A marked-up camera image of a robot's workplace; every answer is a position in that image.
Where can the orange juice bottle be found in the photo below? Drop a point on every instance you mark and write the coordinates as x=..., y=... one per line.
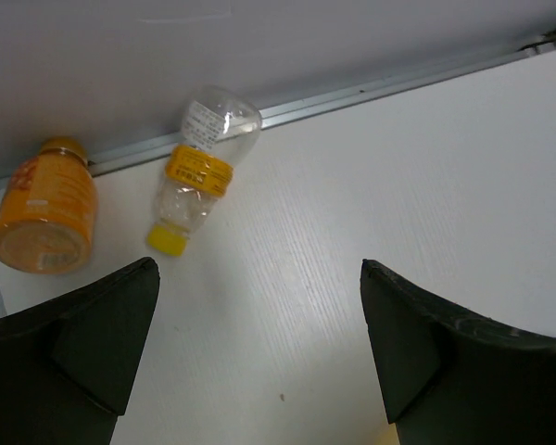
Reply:
x=47, y=214

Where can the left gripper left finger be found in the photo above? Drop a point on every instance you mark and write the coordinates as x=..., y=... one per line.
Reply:
x=67, y=365

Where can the clear bottle yellow label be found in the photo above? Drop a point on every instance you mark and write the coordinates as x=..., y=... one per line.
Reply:
x=218, y=129

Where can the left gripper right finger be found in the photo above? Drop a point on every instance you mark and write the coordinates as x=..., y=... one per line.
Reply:
x=449, y=375

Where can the aluminium table rail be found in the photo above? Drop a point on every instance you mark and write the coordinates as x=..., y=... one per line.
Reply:
x=159, y=147

